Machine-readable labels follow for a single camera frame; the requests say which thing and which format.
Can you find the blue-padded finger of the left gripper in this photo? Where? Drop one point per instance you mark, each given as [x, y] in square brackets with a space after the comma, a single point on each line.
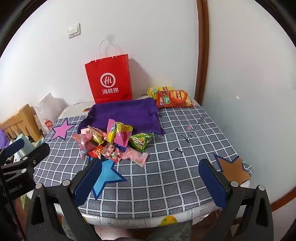
[13, 148]

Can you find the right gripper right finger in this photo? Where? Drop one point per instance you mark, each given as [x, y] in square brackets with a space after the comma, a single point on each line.
[215, 182]

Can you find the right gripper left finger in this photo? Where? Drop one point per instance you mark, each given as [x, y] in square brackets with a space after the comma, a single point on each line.
[84, 181]

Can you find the red small snack packet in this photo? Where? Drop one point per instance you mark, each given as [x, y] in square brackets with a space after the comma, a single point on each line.
[96, 153]

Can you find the pink wafer packet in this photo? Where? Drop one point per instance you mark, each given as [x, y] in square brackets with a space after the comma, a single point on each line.
[85, 144]

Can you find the strawberry white snack packet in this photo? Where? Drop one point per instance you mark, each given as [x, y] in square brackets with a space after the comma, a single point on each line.
[113, 152]

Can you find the yellow rice cracker packet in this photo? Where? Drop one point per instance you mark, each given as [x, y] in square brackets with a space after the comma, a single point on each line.
[98, 135]

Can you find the pale pink candy packet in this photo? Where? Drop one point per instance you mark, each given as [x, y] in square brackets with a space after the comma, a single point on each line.
[135, 156]

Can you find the pink yellow crisps packet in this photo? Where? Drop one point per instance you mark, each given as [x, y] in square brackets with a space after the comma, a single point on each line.
[118, 133]

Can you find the green snack packet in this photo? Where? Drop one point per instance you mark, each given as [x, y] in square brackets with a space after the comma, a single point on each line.
[140, 141]

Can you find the orange paper star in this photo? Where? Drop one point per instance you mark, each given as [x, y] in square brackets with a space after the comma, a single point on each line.
[233, 170]

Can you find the blue paper star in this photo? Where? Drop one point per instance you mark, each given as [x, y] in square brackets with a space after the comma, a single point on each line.
[108, 175]

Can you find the pink paper star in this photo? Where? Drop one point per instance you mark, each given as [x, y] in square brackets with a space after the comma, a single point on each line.
[62, 130]

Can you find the white plastic bag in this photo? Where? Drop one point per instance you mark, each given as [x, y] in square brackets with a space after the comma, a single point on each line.
[48, 110]

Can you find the purple towel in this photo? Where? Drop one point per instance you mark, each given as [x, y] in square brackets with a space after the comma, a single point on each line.
[141, 114]

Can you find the orange chips bag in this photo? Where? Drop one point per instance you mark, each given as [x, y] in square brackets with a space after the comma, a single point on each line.
[173, 99]

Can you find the red paper shopping bag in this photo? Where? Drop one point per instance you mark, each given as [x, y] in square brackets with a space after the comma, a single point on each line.
[109, 78]

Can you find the yellow chips bag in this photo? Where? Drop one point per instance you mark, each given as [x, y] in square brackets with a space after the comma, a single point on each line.
[152, 91]

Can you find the wooden door frame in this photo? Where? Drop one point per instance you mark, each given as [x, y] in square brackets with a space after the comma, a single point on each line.
[203, 52]

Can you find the white light switch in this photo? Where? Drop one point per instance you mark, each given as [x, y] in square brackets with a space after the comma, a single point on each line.
[74, 30]

